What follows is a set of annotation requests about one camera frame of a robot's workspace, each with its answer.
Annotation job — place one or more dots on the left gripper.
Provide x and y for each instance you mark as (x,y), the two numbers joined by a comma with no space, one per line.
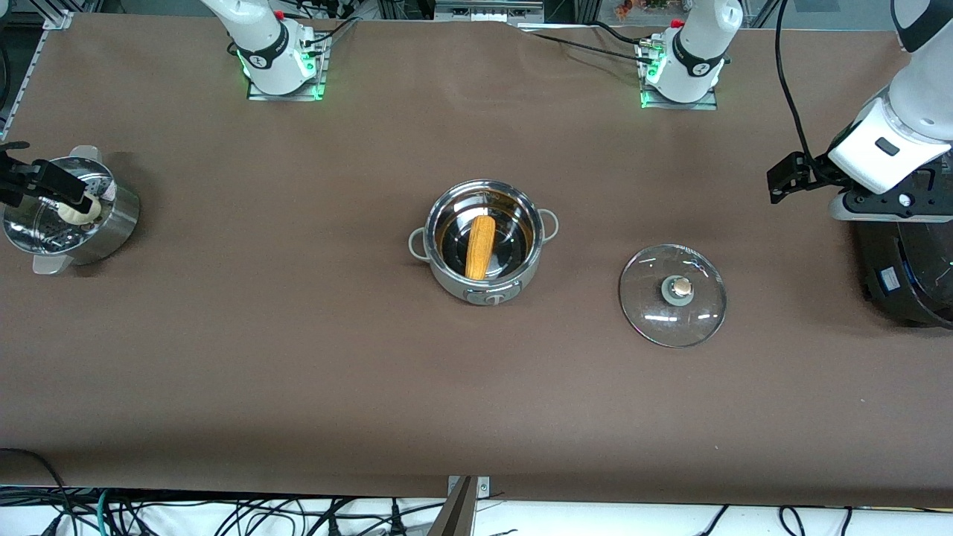
(819,172)

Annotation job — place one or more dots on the glass pot lid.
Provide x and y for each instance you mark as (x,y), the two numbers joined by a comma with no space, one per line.
(648,313)

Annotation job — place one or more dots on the yellow corn cob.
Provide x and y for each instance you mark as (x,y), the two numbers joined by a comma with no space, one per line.
(479,249)

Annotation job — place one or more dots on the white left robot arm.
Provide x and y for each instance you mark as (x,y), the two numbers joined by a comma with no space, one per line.
(692,52)

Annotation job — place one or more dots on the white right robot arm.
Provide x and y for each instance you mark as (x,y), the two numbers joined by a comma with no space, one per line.
(268,52)

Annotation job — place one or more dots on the stainless steel steamer pot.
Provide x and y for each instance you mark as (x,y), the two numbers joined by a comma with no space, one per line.
(104,231)

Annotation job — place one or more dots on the white steamed bun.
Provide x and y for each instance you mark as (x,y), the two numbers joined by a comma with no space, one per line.
(74,216)

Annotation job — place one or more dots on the black round appliance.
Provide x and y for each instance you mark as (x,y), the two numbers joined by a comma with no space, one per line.
(916,268)

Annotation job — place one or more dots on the grey equipment box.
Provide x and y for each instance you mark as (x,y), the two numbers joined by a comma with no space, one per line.
(488,9)

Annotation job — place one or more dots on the brown table cover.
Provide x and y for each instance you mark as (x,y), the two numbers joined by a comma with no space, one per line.
(476,387)

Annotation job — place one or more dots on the brown angled bar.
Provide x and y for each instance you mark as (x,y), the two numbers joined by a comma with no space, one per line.
(456,517)

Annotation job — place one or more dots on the aluminium frame profile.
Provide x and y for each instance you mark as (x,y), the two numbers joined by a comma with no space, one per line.
(58,20)

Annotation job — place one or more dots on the metal table bracket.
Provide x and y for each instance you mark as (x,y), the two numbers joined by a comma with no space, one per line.
(482,485)

